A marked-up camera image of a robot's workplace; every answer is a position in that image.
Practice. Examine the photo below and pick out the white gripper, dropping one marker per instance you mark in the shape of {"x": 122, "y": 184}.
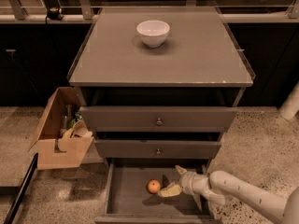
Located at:
{"x": 186, "y": 183}

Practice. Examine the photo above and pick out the orange fruit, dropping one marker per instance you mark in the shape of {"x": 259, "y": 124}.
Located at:
{"x": 153, "y": 186}

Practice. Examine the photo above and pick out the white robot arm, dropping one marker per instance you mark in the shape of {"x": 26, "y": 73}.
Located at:
{"x": 258, "y": 164}

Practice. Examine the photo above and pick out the grey open bottom drawer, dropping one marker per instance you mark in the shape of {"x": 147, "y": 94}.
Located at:
{"x": 128, "y": 200}

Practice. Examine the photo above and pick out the grey middle drawer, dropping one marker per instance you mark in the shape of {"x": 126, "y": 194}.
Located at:
{"x": 154, "y": 149}

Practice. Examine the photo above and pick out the grey top drawer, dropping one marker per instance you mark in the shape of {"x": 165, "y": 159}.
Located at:
{"x": 154, "y": 119}

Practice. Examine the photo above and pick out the grey drawer cabinet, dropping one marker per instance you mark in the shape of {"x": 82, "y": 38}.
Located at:
{"x": 199, "y": 51}

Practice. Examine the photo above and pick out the bottles and items in box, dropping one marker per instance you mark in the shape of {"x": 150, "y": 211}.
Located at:
{"x": 69, "y": 119}

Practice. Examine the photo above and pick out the open cardboard box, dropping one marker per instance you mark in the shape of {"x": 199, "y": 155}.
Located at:
{"x": 55, "y": 151}

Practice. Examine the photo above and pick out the black bar on floor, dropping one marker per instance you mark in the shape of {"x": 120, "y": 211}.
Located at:
{"x": 21, "y": 191}

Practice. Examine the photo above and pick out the white ceramic bowl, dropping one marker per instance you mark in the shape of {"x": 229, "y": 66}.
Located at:
{"x": 153, "y": 33}

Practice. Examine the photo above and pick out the small black object on ledge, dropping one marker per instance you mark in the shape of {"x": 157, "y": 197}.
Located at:
{"x": 55, "y": 13}

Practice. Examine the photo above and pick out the metal railing ledge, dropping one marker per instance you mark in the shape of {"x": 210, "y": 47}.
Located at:
{"x": 46, "y": 11}

